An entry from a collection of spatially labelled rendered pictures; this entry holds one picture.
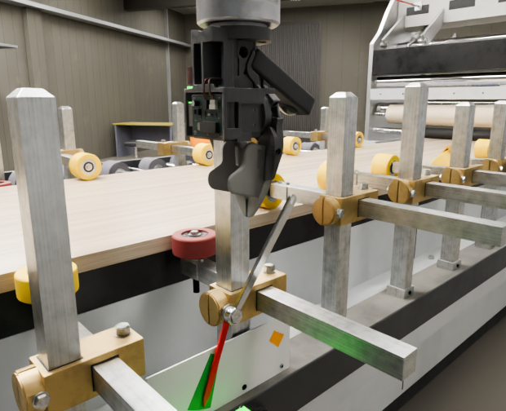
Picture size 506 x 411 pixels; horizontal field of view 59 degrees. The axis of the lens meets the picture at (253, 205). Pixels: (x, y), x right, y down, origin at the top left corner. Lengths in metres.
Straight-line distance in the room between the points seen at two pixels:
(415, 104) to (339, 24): 10.70
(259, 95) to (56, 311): 0.31
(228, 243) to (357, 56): 10.97
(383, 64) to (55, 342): 2.87
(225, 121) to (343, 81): 11.06
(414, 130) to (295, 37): 10.81
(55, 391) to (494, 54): 2.68
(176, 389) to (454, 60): 2.60
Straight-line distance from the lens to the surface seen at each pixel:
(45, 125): 0.47
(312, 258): 1.12
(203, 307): 0.66
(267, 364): 0.74
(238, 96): 0.47
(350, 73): 11.50
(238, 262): 0.63
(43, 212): 0.48
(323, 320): 0.59
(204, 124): 0.48
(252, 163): 0.50
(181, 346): 0.92
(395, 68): 3.12
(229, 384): 0.70
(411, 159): 0.99
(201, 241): 0.75
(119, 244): 0.78
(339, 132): 0.78
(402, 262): 1.05
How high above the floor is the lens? 1.13
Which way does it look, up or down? 13 degrees down
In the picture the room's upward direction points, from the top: straight up
